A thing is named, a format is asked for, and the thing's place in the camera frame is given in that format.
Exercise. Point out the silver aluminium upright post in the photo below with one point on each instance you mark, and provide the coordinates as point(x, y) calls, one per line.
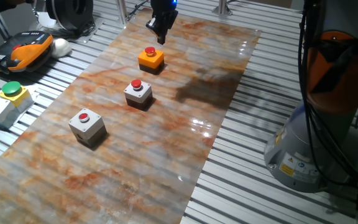
point(122, 12)
point(222, 7)

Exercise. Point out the grey metal base plate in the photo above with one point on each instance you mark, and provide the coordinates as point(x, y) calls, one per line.
point(90, 36)

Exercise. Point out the grey box flat red button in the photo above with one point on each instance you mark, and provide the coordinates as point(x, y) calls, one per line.
point(87, 127)

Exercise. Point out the marble pattern table mat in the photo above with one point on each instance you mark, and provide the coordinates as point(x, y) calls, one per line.
point(135, 171)

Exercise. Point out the orange black teach pendant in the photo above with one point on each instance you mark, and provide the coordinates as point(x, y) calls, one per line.
point(20, 51)

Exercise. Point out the yellow box green mushroom button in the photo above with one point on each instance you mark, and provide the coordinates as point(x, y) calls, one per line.
point(15, 93)

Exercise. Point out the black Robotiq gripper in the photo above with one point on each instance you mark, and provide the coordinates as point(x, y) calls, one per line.
point(164, 7)

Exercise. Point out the white computer mouse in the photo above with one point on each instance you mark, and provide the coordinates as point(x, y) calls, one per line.
point(61, 47)

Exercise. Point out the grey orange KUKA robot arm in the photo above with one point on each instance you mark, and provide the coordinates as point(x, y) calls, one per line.
point(315, 140)

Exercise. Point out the grey box red mushroom button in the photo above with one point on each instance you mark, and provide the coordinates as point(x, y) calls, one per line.
point(138, 93)

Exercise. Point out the orange box red mushroom button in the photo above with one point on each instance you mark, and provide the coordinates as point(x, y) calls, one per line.
point(150, 60)

